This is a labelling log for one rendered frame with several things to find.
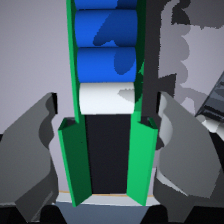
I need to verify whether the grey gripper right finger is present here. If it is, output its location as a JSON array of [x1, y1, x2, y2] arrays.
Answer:
[[153, 91, 224, 224]]

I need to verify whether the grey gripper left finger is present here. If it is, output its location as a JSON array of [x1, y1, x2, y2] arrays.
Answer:
[[0, 92, 59, 224]]

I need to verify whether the white cylinder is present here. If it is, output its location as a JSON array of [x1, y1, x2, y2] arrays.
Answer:
[[196, 115, 224, 140], [79, 82, 134, 114]]

